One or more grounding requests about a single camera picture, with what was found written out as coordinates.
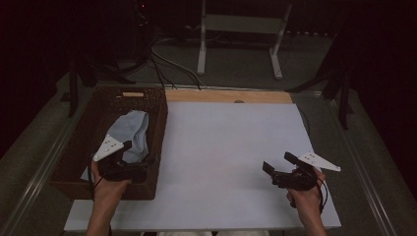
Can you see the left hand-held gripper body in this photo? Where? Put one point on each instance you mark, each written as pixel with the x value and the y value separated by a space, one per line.
pixel 108 149

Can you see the white table mat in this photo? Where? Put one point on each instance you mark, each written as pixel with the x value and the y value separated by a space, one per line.
pixel 226 147

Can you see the metal frame rail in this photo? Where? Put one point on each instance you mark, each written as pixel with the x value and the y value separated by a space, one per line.
pixel 42 170
pixel 364 177

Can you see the person's left hand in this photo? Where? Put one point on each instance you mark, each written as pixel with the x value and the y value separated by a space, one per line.
pixel 109 193

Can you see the person's right hand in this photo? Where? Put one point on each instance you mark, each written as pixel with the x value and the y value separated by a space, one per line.
pixel 306 201

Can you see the brown wicker basket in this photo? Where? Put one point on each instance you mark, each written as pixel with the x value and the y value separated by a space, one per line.
pixel 98 108

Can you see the black floor stand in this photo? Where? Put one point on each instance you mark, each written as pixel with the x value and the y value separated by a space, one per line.
pixel 343 98
pixel 73 88

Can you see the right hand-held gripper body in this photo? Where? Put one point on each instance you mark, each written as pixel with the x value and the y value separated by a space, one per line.
pixel 295 180

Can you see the white metal stand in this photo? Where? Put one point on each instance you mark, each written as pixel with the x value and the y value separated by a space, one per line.
pixel 241 23

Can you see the light blue garment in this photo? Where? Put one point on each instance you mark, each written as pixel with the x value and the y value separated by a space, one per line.
pixel 132 131

